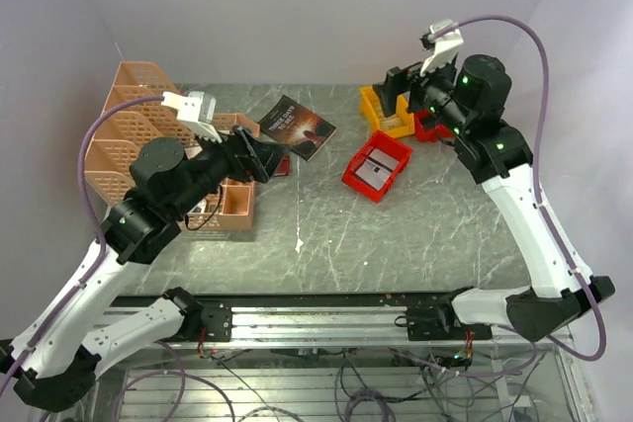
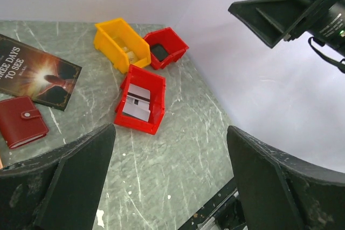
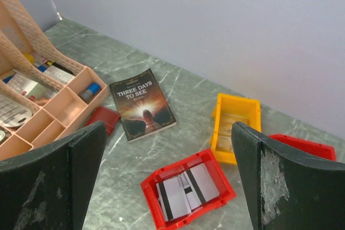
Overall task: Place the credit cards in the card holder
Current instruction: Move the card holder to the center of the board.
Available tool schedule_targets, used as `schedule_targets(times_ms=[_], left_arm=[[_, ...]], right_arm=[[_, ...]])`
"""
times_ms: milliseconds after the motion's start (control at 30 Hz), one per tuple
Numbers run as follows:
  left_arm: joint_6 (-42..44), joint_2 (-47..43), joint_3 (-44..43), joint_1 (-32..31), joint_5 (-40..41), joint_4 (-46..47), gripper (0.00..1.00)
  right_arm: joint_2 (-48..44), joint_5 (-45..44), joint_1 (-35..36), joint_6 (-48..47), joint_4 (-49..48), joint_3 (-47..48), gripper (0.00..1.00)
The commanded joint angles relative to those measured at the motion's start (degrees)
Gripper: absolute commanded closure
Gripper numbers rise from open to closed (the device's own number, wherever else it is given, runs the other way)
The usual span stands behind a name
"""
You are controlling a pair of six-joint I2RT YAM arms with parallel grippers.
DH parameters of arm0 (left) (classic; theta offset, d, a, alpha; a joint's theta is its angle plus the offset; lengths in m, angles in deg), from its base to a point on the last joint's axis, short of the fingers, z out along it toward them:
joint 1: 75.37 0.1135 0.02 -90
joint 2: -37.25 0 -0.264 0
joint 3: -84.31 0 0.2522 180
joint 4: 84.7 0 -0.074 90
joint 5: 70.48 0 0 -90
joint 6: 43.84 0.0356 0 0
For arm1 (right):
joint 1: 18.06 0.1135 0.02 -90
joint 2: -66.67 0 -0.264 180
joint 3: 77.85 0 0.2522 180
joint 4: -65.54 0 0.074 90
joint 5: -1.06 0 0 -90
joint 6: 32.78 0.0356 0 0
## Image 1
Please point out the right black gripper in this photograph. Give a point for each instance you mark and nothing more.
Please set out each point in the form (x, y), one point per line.
(397, 82)

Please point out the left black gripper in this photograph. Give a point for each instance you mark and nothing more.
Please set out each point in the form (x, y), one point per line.
(238, 154)

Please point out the red leather card holder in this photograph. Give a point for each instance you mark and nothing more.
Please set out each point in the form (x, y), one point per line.
(284, 168)

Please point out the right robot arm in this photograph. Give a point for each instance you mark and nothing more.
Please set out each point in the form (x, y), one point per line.
(469, 102)

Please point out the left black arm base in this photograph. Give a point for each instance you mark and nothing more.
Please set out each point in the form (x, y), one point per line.
(216, 323)

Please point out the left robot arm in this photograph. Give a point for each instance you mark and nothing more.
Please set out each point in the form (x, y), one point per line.
(57, 359)

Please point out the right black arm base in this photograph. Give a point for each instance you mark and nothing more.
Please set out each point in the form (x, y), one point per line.
(435, 323)

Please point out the red bin with cards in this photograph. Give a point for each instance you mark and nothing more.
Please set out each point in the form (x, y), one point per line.
(391, 146)

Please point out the white cards in red bin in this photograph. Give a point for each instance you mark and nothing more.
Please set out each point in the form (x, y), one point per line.
(376, 169)

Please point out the dark paperback book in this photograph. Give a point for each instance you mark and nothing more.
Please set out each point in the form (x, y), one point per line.
(294, 125)

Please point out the red bin with dark item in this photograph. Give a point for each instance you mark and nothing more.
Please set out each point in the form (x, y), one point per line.
(426, 134)

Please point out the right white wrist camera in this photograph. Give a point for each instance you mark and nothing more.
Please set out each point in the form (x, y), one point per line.
(443, 40)

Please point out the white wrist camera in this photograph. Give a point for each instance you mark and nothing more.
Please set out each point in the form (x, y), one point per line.
(443, 40)
(195, 111)

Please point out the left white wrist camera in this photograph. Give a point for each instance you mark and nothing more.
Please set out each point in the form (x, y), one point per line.
(195, 111)

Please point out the aluminium mounting rail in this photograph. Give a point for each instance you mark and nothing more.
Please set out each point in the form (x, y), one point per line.
(310, 327)

